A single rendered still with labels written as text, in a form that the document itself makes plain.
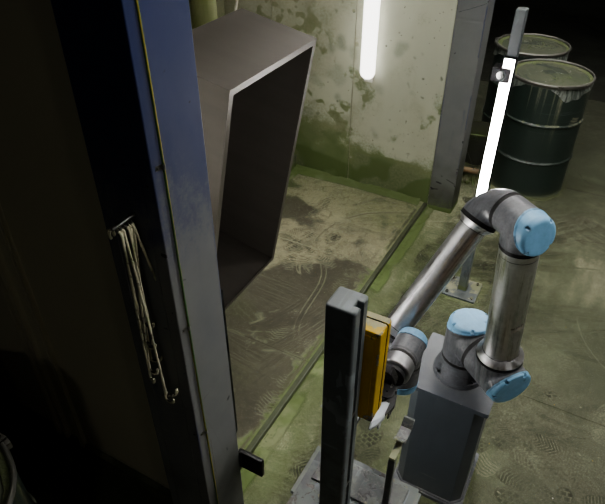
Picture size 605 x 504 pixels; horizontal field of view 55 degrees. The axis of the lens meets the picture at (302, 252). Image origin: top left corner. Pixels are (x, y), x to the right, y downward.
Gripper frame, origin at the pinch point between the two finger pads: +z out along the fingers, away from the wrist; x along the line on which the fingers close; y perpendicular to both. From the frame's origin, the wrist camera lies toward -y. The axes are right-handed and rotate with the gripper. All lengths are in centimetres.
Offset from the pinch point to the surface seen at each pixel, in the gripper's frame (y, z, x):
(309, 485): 30.4, 6.1, 12.4
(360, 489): 29.6, 0.6, -1.0
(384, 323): -45.3, 10.6, -5.5
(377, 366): -37.1, 14.1, -6.3
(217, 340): -4.2, -1.9, 46.5
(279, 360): 105, -89, 81
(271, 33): -57, -104, 89
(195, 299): -25, 5, 47
